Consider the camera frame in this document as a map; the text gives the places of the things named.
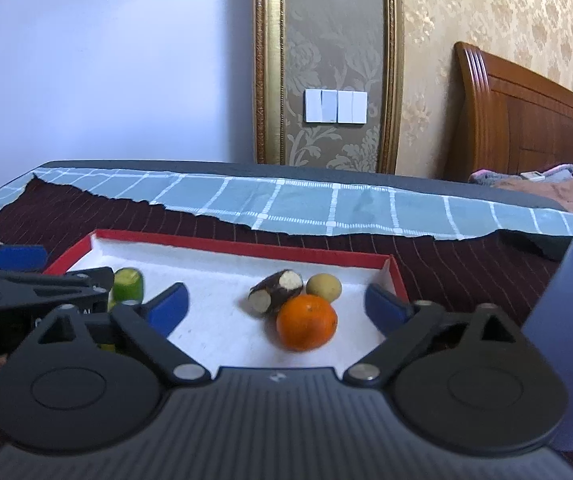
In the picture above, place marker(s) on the red cardboard box tray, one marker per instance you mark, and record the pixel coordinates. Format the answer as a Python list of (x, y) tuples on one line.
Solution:
[(216, 280)]

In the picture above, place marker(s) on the wooden headboard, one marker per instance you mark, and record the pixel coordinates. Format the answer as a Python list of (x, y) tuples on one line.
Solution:
[(516, 120)]

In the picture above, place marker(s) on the gold framed wall panel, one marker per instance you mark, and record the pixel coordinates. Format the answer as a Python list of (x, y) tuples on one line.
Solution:
[(331, 35)]

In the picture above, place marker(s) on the pink grey clothing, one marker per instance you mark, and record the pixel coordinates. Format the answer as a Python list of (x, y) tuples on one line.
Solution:
[(486, 175)]

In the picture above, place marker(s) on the green cucumber piece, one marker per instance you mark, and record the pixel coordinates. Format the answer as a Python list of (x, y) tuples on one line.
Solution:
[(129, 285)]

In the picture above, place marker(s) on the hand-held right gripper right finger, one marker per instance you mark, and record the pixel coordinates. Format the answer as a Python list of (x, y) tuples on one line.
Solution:
[(386, 310)]

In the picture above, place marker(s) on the white wall light switch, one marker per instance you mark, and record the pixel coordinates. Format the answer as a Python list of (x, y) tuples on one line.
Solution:
[(352, 106), (320, 106)]

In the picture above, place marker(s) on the blue checked sheet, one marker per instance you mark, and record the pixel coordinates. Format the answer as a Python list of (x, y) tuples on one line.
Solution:
[(291, 205)]

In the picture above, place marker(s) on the mottled dark sugarcane piece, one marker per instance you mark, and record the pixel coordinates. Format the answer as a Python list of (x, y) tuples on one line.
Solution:
[(274, 294)]

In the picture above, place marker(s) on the small yellow fruit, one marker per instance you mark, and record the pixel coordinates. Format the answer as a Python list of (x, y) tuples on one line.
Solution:
[(324, 287)]

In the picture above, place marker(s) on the brown blanket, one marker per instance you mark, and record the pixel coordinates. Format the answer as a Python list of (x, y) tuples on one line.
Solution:
[(561, 192)]

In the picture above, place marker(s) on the white remote control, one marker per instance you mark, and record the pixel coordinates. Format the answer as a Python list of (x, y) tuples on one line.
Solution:
[(531, 176)]

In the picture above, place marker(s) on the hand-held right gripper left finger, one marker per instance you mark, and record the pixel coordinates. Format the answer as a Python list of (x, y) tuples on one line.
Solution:
[(169, 310)]

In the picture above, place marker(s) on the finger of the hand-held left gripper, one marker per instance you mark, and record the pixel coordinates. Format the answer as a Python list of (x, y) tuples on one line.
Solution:
[(19, 257), (41, 285)]

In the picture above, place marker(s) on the small orange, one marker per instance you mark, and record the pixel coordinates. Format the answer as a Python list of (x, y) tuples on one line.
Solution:
[(306, 322)]

